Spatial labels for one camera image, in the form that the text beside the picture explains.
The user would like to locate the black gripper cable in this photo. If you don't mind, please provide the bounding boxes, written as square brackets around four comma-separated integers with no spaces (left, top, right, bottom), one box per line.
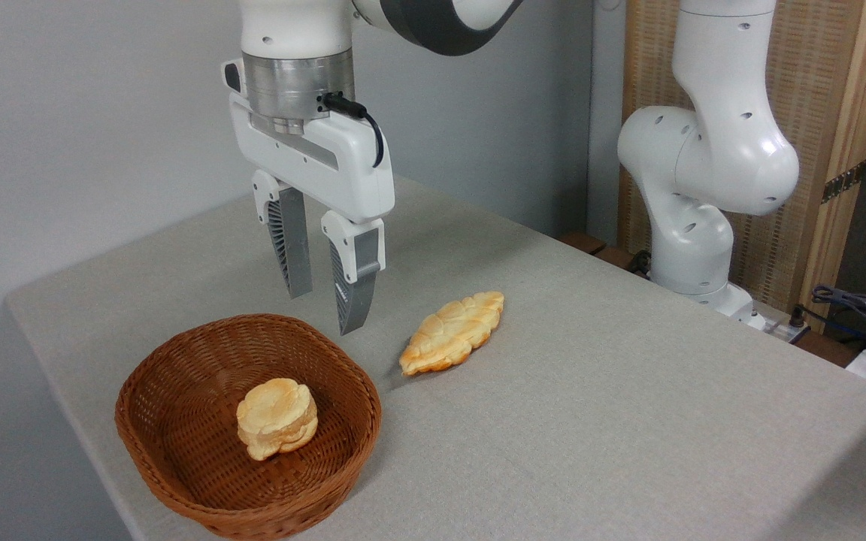
[319,92,386,169]

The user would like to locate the long leaf-shaped bread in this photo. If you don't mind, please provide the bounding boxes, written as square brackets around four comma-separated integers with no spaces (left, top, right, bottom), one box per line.
[398,291,506,377]

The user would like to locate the round bread bun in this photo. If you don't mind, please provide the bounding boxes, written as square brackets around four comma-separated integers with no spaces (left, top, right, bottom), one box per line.
[235,377,319,461]

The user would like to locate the metal screen hinge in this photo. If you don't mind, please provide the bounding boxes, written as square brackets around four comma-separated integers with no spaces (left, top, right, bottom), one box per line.
[821,160,866,204]

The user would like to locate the brown wicker basket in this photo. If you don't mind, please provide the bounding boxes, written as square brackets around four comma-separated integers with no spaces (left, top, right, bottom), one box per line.
[114,313,383,541]

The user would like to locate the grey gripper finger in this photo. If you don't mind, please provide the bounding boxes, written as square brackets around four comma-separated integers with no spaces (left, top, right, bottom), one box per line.
[319,210,386,336]
[252,170,314,300]

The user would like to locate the wooden rattan folding screen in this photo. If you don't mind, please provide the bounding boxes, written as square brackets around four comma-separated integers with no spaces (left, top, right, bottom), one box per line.
[617,0,866,336]

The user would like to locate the brown wooden floor block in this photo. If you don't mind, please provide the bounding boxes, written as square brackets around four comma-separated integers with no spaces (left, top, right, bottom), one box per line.
[557,231,608,256]

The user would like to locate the bundle of dark cables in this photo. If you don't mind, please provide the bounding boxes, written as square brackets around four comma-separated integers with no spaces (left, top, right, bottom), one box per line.
[792,284,866,348]

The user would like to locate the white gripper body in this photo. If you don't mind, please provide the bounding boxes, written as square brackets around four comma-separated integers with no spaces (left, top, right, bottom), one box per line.
[223,59,396,225]

